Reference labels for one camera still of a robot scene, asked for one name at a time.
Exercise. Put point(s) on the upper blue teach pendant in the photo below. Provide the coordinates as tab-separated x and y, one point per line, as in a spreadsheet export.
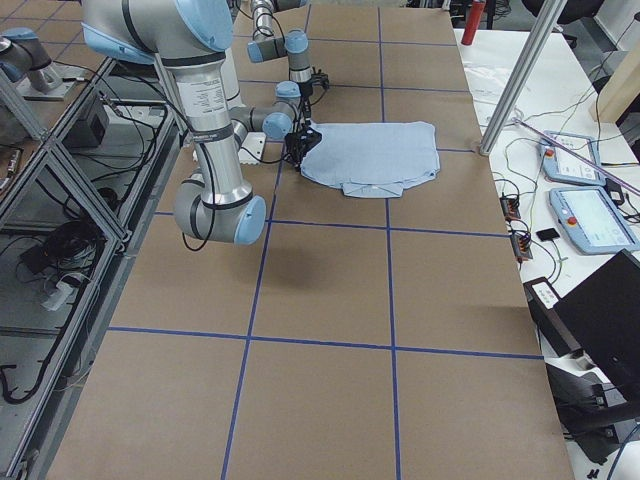
560	166

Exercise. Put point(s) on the aluminium frame rack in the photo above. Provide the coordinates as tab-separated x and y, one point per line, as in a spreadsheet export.
78	214

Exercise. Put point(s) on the red black electronics board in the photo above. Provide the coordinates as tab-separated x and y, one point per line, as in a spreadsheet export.
510	208
521	245

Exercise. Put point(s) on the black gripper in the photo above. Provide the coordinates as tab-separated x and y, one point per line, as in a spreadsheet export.
305	102
300	141

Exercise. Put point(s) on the black monitor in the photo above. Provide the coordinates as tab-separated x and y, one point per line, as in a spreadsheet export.
602	314

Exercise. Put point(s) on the white power strip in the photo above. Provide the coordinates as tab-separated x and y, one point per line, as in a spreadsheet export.
62	292

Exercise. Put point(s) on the small black square pad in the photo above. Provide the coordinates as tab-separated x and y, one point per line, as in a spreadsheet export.
547	235

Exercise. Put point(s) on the red cylinder bottle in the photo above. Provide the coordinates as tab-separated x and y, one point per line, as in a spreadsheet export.
473	21

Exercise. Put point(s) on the light blue button shirt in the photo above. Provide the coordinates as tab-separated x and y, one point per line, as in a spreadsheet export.
373	160

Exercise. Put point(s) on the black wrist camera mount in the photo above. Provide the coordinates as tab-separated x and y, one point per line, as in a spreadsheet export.
308	136
320	80

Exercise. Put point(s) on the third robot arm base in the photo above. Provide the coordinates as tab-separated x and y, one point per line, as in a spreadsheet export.
29	67

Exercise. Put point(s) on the clear plastic bag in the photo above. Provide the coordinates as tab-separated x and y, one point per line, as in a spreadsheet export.
486	82

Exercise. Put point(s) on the blue teach pendant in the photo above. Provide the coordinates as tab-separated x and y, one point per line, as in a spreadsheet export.
591	220
560	166

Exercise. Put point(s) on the lower blue teach pendant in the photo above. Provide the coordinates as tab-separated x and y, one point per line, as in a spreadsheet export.
591	220

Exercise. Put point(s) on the brown paper table cover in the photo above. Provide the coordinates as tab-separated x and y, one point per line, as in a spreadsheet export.
357	339

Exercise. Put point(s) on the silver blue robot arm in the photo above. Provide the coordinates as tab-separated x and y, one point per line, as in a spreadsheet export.
269	43
190	39

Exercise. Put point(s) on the grey box under rack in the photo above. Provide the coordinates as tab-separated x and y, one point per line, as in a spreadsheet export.
90	127

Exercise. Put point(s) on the black power box with label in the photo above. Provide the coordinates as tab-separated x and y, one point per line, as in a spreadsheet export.
542	299

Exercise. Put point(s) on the wooden beam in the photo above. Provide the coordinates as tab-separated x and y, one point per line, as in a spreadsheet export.
618	20

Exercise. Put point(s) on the aluminium frame post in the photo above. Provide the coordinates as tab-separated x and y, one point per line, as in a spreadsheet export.
533	46

